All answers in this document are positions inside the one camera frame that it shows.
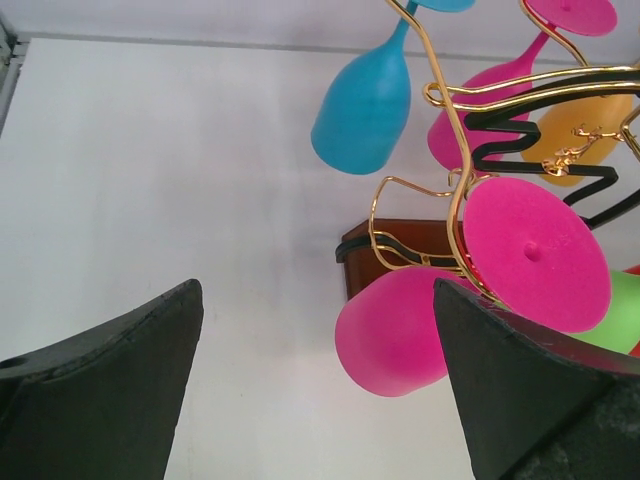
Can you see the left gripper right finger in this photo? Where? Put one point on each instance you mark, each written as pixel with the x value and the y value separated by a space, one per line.
pixel 535 403

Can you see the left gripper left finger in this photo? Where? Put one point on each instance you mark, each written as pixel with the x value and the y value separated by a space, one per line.
pixel 105 403

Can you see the green plastic wine glass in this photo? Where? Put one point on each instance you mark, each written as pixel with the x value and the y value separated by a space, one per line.
pixel 619 329

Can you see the pink plastic wine glass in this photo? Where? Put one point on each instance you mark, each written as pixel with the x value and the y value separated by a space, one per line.
pixel 483 92
pixel 529 248

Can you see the red plastic wine glass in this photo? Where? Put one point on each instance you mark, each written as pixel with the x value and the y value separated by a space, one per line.
pixel 635 270

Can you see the orange plastic wine glass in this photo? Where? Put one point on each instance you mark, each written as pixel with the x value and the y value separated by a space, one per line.
pixel 558 127

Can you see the blue plastic wine glass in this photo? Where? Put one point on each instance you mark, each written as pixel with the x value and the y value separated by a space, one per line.
pixel 365 109

